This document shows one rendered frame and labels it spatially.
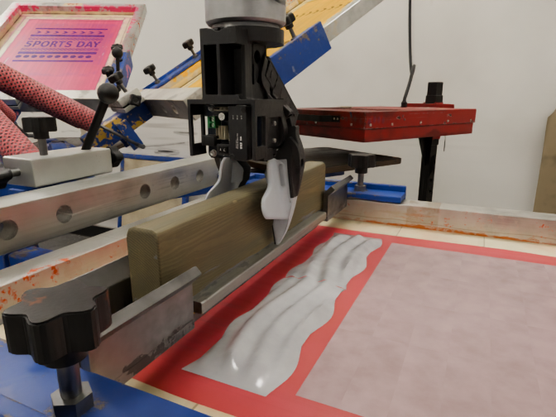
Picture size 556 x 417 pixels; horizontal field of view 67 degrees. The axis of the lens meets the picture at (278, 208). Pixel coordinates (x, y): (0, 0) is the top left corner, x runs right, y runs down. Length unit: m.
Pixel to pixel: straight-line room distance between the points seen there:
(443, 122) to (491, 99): 0.83
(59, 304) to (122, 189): 0.41
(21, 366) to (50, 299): 0.08
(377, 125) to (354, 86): 1.17
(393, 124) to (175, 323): 1.15
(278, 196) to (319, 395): 0.20
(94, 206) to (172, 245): 0.28
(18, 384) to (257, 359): 0.15
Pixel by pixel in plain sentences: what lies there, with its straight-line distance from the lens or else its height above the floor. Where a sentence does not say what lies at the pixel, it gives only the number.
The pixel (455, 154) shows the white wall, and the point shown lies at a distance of 2.42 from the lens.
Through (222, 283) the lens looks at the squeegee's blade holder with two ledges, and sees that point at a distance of 0.37.
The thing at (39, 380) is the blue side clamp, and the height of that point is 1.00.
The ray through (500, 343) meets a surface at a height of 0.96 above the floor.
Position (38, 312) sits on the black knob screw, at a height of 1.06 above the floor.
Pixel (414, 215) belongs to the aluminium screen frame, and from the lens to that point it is 0.68.
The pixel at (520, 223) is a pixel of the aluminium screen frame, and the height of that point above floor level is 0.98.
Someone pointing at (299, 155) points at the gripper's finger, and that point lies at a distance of 0.42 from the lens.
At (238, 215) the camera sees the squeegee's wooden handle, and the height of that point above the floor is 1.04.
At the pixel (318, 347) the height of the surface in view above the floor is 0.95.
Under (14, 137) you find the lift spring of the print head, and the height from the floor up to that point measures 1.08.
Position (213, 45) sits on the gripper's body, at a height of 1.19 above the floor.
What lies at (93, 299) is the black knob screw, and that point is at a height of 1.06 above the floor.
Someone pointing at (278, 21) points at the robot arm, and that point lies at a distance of 0.41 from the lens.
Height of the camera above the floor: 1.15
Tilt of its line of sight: 15 degrees down
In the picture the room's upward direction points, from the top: straight up
